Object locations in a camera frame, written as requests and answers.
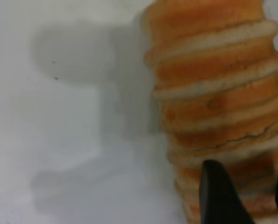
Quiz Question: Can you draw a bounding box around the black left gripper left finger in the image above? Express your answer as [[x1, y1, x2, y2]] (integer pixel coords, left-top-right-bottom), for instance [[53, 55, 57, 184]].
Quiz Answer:
[[198, 159, 257, 224]]

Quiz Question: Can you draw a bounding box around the ridged spiral bread loaf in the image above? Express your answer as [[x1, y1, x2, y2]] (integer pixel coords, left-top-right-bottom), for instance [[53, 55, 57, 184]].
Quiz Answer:
[[140, 0, 278, 224]]

